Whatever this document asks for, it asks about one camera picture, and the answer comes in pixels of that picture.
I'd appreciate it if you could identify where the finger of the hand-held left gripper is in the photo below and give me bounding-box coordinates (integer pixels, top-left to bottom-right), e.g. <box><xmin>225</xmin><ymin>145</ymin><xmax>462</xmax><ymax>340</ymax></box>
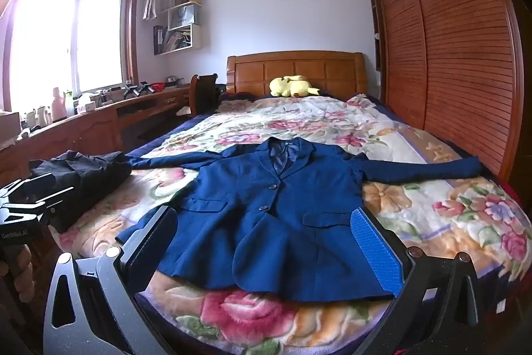
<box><xmin>0</xmin><ymin>179</ymin><xmax>42</xmax><ymax>203</ymax></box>
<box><xmin>23</xmin><ymin>185</ymin><xmax>76</xmax><ymax>214</ymax></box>

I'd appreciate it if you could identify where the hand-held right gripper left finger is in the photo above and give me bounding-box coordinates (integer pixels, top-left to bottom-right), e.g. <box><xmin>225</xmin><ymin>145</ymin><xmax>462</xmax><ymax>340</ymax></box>
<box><xmin>44</xmin><ymin>205</ymin><xmax>179</xmax><ymax>355</ymax></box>

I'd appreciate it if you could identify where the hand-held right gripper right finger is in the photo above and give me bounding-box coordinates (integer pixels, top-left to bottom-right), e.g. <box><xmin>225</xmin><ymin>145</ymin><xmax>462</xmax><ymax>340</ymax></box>
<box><xmin>349</xmin><ymin>207</ymin><xmax>491</xmax><ymax>355</ymax></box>

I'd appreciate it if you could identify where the blue suit jacket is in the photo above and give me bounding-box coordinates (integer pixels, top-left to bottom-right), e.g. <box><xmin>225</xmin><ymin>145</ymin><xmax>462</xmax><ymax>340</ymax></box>
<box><xmin>115</xmin><ymin>139</ymin><xmax>480</xmax><ymax>302</ymax></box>

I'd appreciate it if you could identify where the person's left hand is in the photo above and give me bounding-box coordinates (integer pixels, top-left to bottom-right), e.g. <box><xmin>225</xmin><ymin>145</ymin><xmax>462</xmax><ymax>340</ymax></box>
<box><xmin>14</xmin><ymin>248</ymin><xmax>36</xmax><ymax>298</ymax></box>

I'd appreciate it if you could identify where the black folded garment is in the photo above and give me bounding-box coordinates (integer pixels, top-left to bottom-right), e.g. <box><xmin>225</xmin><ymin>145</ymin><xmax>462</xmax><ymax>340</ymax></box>
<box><xmin>28</xmin><ymin>150</ymin><xmax>133</xmax><ymax>233</ymax></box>

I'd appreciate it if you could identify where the cardboard box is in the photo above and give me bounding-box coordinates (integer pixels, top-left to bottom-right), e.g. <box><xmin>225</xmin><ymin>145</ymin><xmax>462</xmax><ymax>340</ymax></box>
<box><xmin>0</xmin><ymin>111</ymin><xmax>21</xmax><ymax>150</ymax></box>

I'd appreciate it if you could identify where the floral blanket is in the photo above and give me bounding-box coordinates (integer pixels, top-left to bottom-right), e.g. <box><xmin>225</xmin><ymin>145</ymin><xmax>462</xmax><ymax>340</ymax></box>
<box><xmin>50</xmin><ymin>93</ymin><xmax>532</xmax><ymax>355</ymax></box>

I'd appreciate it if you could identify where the long wooden desk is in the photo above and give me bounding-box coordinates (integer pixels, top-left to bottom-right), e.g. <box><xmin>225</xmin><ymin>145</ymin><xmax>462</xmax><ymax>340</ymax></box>
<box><xmin>0</xmin><ymin>83</ymin><xmax>196</xmax><ymax>181</ymax></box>

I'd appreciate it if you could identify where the pink bottle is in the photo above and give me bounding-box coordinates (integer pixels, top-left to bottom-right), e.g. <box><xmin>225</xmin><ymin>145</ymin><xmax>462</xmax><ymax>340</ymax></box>
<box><xmin>51</xmin><ymin>87</ymin><xmax>67</xmax><ymax>122</ymax></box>

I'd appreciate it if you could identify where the white tissue box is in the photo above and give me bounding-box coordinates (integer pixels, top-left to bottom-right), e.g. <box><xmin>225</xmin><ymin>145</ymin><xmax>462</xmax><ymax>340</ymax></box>
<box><xmin>77</xmin><ymin>93</ymin><xmax>104</xmax><ymax>112</ymax></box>

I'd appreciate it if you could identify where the dark blue bed sheet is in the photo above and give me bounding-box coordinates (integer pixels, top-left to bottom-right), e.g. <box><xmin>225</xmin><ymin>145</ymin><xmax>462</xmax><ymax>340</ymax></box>
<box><xmin>125</xmin><ymin>114</ymin><xmax>217</xmax><ymax>158</ymax></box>

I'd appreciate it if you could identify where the black metal device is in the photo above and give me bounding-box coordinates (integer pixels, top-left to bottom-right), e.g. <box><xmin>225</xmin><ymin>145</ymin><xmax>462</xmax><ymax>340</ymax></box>
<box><xmin>125</xmin><ymin>83</ymin><xmax>154</xmax><ymax>98</ymax></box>

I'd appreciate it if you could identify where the dark wooden chair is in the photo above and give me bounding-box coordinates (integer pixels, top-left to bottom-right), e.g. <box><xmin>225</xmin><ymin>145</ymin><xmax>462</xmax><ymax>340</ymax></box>
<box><xmin>190</xmin><ymin>73</ymin><xmax>227</xmax><ymax>118</ymax></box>

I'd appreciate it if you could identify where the dark bedding pile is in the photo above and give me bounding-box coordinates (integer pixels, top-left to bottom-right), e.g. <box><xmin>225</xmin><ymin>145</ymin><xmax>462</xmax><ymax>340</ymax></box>
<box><xmin>218</xmin><ymin>91</ymin><xmax>254</xmax><ymax>104</ymax></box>

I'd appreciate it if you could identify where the window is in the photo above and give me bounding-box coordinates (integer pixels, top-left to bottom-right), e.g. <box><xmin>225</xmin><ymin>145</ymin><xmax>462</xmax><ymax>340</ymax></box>
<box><xmin>8</xmin><ymin>0</ymin><xmax>140</xmax><ymax>110</ymax></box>

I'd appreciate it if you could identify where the yellow plush toy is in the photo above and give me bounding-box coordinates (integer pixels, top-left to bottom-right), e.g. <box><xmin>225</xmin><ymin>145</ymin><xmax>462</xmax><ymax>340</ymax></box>
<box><xmin>269</xmin><ymin>75</ymin><xmax>321</xmax><ymax>98</ymax></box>

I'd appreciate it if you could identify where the wooden bed headboard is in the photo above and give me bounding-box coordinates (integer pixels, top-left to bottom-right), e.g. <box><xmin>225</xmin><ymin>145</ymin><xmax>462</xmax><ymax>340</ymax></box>
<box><xmin>226</xmin><ymin>51</ymin><xmax>370</xmax><ymax>100</ymax></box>

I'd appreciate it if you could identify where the wooden slatted wardrobe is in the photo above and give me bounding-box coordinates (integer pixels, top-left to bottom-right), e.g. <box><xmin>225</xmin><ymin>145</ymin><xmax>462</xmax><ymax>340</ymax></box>
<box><xmin>361</xmin><ymin>0</ymin><xmax>525</xmax><ymax>181</ymax></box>

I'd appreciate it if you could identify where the grey paper bag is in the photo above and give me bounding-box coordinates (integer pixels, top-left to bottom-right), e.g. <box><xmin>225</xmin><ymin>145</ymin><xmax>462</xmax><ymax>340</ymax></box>
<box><xmin>172</xmin><ymin>4</ymin><xmax>196</xmax><ymax>27</ymax></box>

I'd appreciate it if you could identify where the white wall shelf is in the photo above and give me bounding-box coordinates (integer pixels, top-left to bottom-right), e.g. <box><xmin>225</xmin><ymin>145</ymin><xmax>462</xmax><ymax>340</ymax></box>
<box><xmin>153</xmin><ymin>0</ymin><xmax>204</xmax><ymax>56</ymax></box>

